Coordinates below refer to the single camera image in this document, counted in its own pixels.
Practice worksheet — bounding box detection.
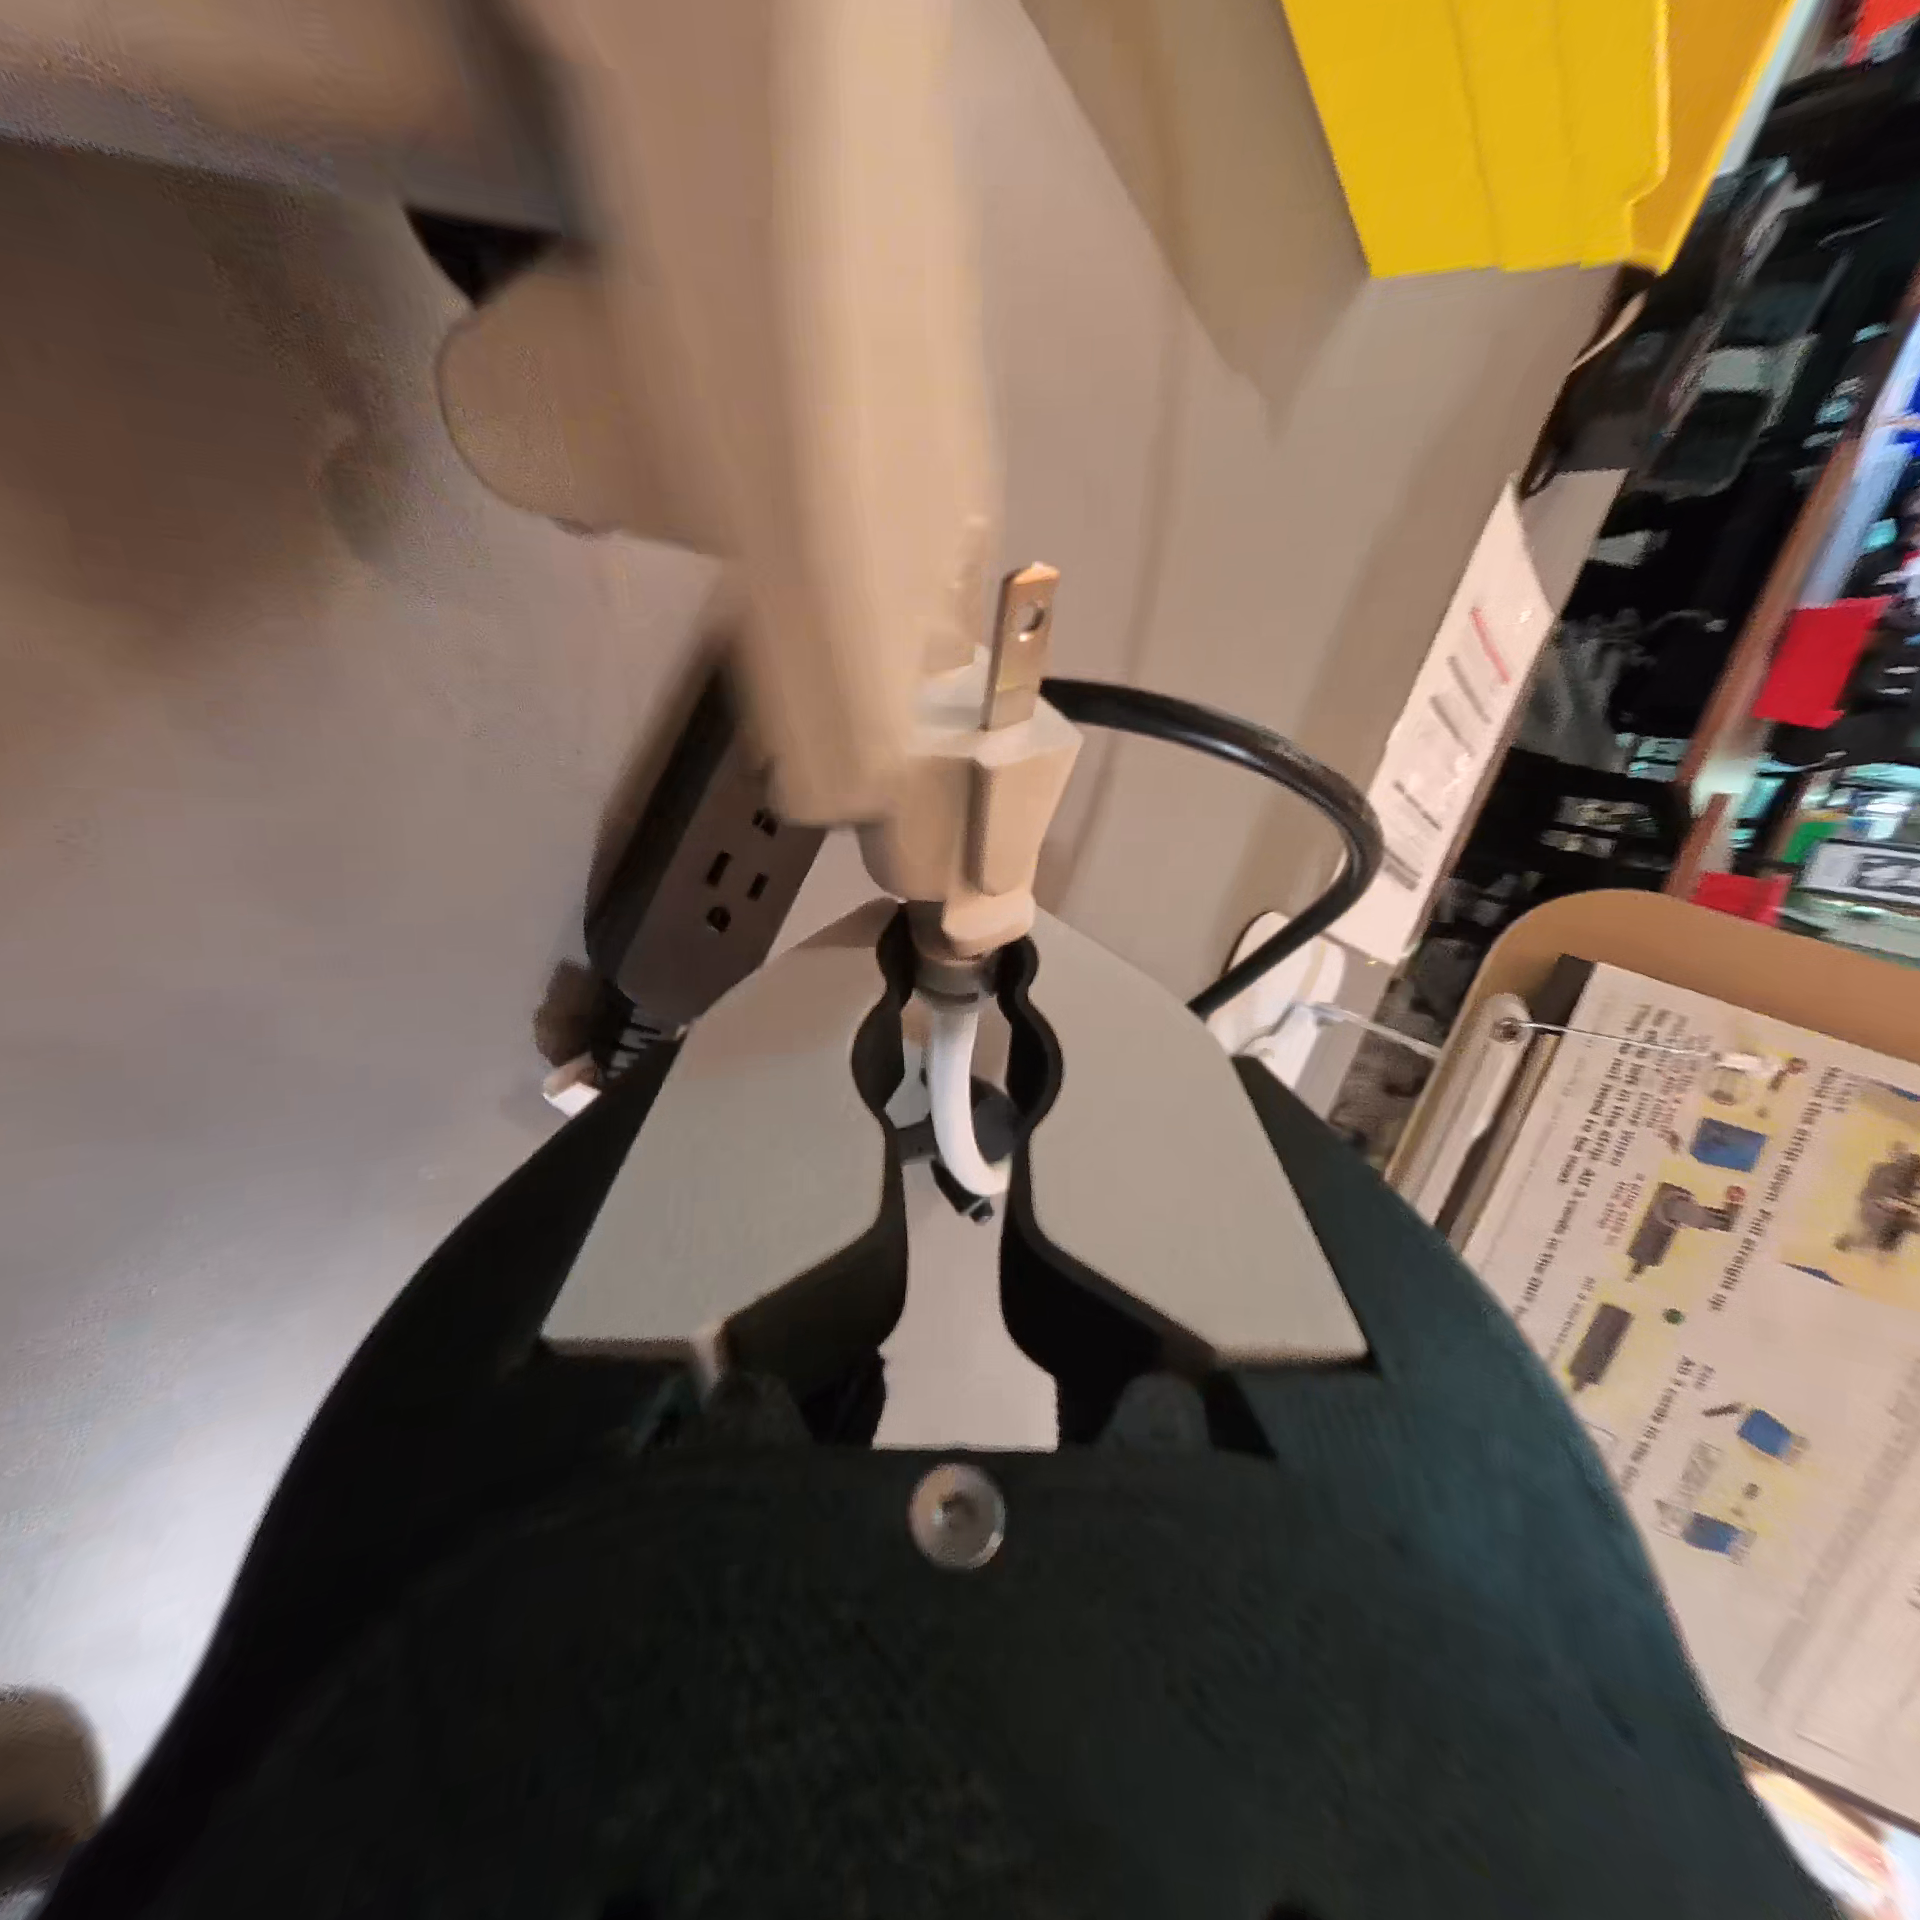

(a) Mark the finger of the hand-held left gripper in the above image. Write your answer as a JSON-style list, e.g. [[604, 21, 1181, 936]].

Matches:
[[0, 0, 599, 254], [435, 0, 1025, 836]]

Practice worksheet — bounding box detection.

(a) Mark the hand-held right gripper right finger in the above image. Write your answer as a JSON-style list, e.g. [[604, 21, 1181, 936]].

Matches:
[[994, 909, 1377, 1375]]

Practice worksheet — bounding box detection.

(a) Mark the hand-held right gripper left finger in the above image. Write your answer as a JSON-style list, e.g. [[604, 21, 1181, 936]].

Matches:
[[542, 903, 917, 1383]]

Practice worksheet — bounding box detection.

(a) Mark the black power strip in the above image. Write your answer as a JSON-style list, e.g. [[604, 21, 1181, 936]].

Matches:
[[580, 674, 828, 1038]]

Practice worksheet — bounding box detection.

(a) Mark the white power cord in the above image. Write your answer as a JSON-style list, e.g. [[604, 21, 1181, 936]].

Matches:
[[862, 560, 1086, 1210]]

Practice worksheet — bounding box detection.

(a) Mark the black power cord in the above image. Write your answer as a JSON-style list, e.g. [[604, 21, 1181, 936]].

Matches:
[[1037, 681, 1386, 1022]]

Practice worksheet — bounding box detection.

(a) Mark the yellow plastic bin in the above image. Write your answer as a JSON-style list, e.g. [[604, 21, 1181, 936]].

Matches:
[[1278, 0, 1800, 281]]

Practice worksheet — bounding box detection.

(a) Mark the grey desk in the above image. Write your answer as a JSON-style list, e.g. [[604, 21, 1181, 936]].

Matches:
[[0, 0, 1643, 1850]]

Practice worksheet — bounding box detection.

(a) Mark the wooden document stand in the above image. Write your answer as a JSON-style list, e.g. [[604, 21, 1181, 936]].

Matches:
[[1207, 886, 1920, 1787]]

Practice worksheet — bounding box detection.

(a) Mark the printed instruction sheet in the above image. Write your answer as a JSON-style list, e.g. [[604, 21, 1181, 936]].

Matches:
[[1462, 961, 1920, 1787]]

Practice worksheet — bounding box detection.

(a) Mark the white paper sheet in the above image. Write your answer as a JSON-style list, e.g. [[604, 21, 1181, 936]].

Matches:
[[1377, 495, 1565, 964]]

